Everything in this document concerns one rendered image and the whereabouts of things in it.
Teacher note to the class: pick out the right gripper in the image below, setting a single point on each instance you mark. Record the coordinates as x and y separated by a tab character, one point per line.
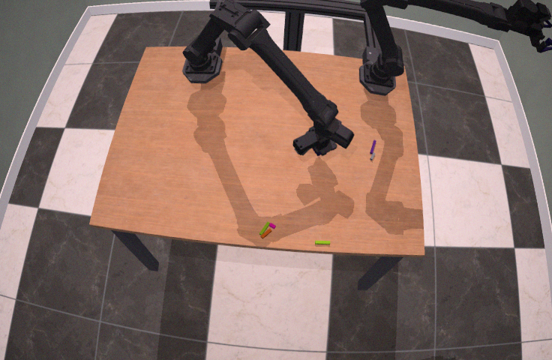
331	146

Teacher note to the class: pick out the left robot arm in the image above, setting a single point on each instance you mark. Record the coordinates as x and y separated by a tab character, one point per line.
492	15

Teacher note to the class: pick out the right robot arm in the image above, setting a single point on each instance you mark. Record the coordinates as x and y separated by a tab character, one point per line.
241	23

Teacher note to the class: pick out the orange rod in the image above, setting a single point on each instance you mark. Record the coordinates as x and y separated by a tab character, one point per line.
265	233

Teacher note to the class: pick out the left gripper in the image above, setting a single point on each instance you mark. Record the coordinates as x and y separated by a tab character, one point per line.
541	47

